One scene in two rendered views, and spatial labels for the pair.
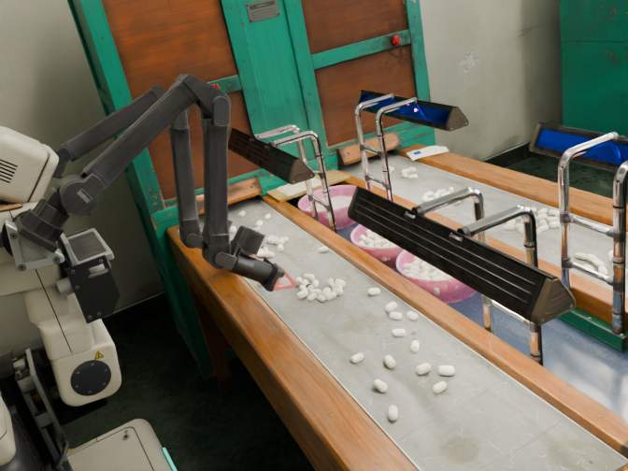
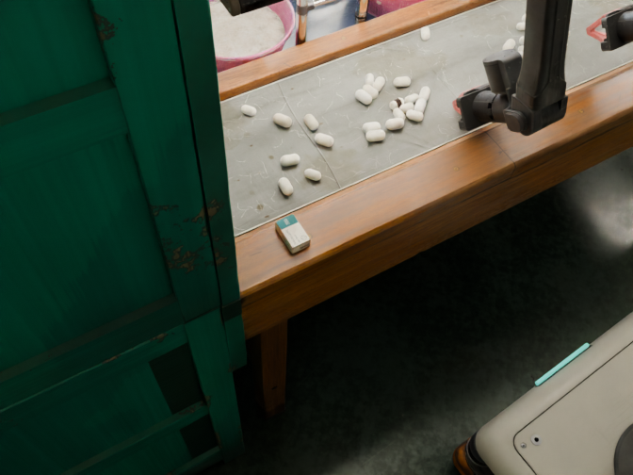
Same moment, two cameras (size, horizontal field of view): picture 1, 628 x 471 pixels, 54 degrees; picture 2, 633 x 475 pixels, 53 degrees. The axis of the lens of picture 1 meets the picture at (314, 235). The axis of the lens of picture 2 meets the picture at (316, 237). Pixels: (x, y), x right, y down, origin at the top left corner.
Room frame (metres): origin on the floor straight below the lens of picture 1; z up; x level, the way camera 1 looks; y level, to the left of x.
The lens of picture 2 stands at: (2.30, 1.05, 1.68)
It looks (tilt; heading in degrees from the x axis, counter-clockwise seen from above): 57 degrees down; 256
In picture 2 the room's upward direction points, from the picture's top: 6 degrees clockwise
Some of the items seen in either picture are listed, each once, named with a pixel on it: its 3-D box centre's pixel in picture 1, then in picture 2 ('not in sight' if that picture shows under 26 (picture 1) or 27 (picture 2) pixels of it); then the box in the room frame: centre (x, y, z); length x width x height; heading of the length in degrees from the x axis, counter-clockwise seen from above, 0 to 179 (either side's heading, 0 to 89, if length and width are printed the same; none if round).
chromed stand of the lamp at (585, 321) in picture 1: (616, 238); not in sight; (1.24, -0.69, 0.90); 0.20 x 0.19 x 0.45; 21
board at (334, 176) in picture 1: (307, 185); not in sight; (2.45, -0.02, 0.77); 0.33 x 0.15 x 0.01; 111
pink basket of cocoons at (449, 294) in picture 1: (443, 271); not in sight; (1.57, -0.35, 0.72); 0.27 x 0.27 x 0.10
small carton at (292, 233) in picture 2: not in sight; (292, 233); (2.20, 0.47, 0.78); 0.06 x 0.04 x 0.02; 111
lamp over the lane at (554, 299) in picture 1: (436, 237); not in sight; (1.08, -0.23, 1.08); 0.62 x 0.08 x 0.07; 21
